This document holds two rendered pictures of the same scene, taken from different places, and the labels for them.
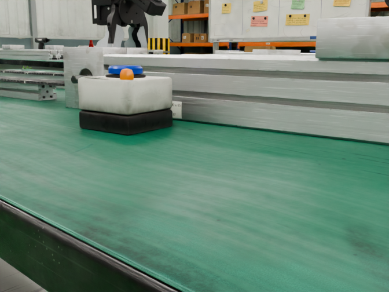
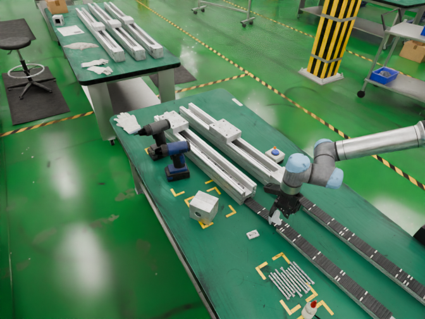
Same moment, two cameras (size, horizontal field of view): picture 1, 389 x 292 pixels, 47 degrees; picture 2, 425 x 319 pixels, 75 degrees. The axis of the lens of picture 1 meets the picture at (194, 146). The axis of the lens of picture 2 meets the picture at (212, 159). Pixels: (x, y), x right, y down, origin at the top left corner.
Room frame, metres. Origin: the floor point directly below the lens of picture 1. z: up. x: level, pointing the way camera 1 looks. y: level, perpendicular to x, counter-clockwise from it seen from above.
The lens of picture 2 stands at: (1.76, 0.06, 1.82)
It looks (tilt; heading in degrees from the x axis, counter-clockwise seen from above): 42 degrees down; 195
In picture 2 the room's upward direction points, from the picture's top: 2 degrees clockwise
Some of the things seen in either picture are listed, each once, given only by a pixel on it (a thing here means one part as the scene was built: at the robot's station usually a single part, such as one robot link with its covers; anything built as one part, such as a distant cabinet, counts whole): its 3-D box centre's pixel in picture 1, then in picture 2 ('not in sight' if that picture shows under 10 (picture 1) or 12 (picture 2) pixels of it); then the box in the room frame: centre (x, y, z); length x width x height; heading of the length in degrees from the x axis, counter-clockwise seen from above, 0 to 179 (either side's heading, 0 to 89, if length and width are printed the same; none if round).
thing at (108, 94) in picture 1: (131, 100); (273, 157); (0.54, 0.08, 0.81); 0.10 x 0.08 x 0.06; 145
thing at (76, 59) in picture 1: (101, 77); (283, 181); (0.72, 0.15, 0.83); 0.12 x 0.09 x 0.10; 145
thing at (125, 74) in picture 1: (127, 73); not in sight; (0.49, 0.07, 0.85); 0.02 x 0.02 x 0.01
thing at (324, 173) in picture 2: not in sight; (324, 173); (0.95, 0.26, 1.13); 0.11 x 0.11 x 0.08; 1
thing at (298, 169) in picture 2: not in sight; (296, 169); (0.97, 0.16, 1.14); 0.09 x 0.08 x 0.11; 91
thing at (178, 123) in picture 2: not in sight; (173, 123); (0.49, -0.54, 0.87); 0.16 x 0.11 x 0.07; 55
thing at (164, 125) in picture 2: not in sight; (153, 141); (0.70, -0.57, 0.89); 0.20 x 0.08 x 0.22; 141
